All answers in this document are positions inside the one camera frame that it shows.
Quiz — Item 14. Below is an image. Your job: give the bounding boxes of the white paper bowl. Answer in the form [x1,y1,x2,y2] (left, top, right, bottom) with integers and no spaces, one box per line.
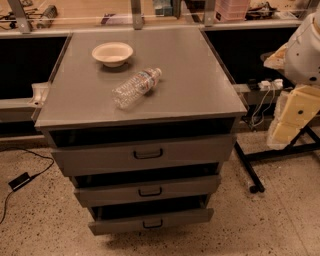
[92,42,133,68]

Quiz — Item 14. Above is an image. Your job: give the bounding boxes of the grey middle drawer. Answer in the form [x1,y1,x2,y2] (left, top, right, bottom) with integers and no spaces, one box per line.
[74,175,221,207]

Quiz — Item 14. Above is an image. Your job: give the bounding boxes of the grey top drawer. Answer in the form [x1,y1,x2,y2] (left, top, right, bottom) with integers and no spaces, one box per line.
[52,134,236,176]

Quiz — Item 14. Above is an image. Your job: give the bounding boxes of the grey drawer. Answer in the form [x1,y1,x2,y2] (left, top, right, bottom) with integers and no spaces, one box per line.
[88,208,214,235]
[52,134,236,176]
[74,175,221,207]

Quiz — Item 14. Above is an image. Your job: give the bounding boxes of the grey metal post right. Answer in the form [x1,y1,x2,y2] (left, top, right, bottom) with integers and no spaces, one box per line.
[203,0,216,27]

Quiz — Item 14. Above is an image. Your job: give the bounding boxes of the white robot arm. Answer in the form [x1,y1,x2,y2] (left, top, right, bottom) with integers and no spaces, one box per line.
[264,9,320,150]

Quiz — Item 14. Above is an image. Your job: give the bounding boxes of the white bracket on rail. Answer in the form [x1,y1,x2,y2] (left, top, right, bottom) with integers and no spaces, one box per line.
[30,82,50,107]

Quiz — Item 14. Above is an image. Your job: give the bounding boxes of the clear plastic water bottle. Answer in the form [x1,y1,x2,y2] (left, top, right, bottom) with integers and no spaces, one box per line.
[112,68,162,109]

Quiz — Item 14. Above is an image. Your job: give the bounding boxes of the black side table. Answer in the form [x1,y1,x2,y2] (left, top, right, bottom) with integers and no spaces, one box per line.
[234,126,320,194]

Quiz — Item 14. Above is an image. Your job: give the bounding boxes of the black adapter cable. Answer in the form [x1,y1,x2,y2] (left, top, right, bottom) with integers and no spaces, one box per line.
[0,146,55,225]

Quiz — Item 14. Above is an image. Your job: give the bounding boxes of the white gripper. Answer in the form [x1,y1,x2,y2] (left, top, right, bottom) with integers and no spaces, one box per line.
[264,43,320,150]

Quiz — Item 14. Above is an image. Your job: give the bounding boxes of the dark tool on shelf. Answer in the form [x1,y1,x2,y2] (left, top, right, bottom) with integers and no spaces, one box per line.
[36,5,58,29]

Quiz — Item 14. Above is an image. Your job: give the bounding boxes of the white power strip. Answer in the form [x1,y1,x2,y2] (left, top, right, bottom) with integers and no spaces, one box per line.
[258,79,283,91]

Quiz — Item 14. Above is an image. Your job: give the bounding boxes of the grey metal post middle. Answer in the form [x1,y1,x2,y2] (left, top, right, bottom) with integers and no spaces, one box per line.
[130,0,143,30]

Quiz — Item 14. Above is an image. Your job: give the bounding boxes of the black power adapter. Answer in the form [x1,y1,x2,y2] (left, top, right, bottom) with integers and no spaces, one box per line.
[9,172,30,191]

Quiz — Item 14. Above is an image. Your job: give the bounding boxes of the grey bottom drawer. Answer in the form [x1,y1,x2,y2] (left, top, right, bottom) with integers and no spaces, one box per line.
[88,208,214,235]

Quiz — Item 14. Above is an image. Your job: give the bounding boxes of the grey metal post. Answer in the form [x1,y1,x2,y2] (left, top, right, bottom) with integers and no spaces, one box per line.
[7,0,32,34]
[203,0,216,27]
[130,0,143,30]

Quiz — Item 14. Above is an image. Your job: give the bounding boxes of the pink plastic basket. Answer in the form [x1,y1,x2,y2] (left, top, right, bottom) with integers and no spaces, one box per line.
[214,0,250,22]

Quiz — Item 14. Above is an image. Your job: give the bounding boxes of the grey drawer cabinet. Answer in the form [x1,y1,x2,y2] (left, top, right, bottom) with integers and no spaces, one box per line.
[36,28,246,220]

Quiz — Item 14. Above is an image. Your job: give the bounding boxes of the grey metal post left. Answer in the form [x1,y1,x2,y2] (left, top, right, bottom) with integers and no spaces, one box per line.
[7,0,32,34]

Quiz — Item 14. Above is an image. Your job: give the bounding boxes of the white power cables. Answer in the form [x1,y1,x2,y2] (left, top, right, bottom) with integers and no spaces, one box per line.
[250,87,278,129]

